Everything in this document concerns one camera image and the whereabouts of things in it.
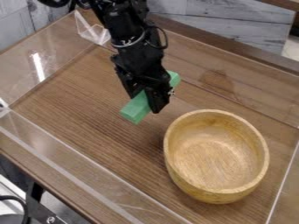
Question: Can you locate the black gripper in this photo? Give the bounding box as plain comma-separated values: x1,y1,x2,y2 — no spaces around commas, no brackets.
110,42,172,114

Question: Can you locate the green rectangular block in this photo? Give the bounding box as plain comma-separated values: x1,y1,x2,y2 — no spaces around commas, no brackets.
120,71,181,124

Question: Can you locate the light wooden bowl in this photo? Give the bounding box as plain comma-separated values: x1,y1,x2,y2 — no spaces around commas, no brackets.
162,109,269,204

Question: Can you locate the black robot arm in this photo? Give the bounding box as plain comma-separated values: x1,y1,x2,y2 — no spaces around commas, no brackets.
37,0,172,114

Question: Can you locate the clear acrylic corner bracket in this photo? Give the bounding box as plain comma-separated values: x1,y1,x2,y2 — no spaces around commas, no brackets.
73,10,110,46

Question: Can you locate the clear acrylic tray wall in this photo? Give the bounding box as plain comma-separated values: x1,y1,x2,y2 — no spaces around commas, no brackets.
0,99,190,224

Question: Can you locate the black table leg frame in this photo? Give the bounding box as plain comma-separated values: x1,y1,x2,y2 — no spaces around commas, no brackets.
25,181,81,224

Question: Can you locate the black cable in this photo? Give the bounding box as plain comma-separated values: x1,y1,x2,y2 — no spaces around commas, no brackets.
0,195,30,224

